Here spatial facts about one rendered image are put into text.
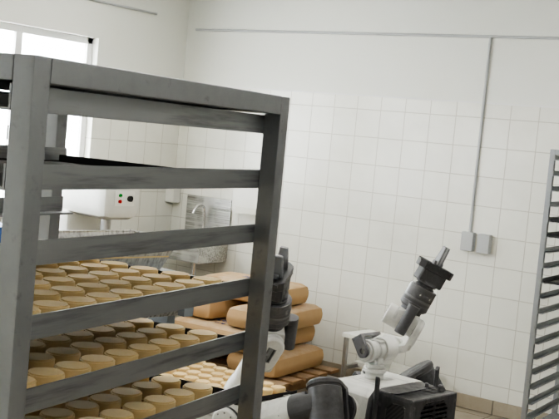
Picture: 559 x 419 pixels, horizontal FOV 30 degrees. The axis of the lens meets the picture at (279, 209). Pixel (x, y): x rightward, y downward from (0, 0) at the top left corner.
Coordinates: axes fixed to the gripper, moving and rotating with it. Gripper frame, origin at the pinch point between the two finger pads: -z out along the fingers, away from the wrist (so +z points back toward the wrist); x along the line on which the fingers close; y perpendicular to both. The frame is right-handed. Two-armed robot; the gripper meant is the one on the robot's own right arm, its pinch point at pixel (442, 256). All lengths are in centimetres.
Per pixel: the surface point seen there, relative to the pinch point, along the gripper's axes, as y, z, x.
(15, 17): 465, 16, 133
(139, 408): -138, 35, 102
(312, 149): 470, -3, -102
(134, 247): -146, 12, 116
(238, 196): 500, 58, -77
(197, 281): -125, 16, 100
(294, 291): 392, 89, -116
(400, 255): 397, 33, -175
